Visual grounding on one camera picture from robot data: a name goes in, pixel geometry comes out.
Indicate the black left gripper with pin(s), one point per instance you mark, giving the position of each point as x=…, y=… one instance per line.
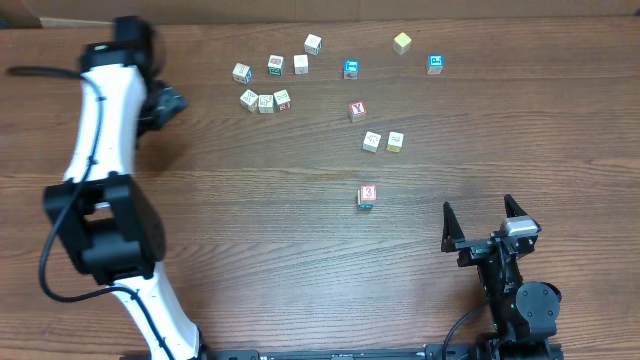
x=167, y=101

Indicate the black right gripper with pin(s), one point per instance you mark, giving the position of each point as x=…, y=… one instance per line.
x=482, y=245

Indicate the red 3 wooden block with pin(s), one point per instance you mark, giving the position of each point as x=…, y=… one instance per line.
x=368, y=194

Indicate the blue top wooden block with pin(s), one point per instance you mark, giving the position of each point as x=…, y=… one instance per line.
x=363, y=206

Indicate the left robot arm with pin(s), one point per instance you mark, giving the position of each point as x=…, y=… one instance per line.
x=105, y=222

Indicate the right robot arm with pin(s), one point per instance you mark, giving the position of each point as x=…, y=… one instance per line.
x=524, y=313

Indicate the wooden block blue side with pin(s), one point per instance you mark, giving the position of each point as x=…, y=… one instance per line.
x=242, y=73

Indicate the wooden block far left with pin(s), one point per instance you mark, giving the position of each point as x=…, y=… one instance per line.
x=249, y=100

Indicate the wooden block green edge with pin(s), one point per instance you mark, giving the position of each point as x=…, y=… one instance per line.
x=266, y=104

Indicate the wooden block yellow K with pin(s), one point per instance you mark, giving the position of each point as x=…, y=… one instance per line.
x=395, y=142

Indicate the green sided wooden block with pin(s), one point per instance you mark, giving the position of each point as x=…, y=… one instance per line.
x=275, y=65

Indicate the wooden block red side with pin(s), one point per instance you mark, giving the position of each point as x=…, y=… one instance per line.
x=282, y=100

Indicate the plain wooden block yellow side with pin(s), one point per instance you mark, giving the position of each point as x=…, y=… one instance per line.
x=371, y=142

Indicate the brown cardboard backdrop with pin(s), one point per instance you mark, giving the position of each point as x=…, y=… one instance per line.
x=38, y=13

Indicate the plain top wooden block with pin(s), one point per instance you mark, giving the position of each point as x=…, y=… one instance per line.
x=301, y=64

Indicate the wooden block J side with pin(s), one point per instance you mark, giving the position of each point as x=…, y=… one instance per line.
x=313, y=44

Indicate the blue top turtle block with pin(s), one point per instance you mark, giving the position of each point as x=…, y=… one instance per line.
x=435, y=64

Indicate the red Y wooden block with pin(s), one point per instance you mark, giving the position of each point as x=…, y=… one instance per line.
x=357, y=111

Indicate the blue top middle block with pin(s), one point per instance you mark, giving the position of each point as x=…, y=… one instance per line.
x=351, y=69

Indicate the yellow top wooden block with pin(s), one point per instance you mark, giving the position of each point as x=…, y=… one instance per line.
x=402, y=43

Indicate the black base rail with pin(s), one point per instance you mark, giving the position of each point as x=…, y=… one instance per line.
x=428, y=352

